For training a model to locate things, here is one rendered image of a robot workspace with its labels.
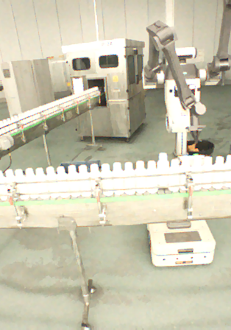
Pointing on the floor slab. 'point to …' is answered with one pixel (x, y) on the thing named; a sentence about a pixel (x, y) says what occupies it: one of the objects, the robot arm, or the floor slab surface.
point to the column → (169, 12)
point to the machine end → (88, 58)
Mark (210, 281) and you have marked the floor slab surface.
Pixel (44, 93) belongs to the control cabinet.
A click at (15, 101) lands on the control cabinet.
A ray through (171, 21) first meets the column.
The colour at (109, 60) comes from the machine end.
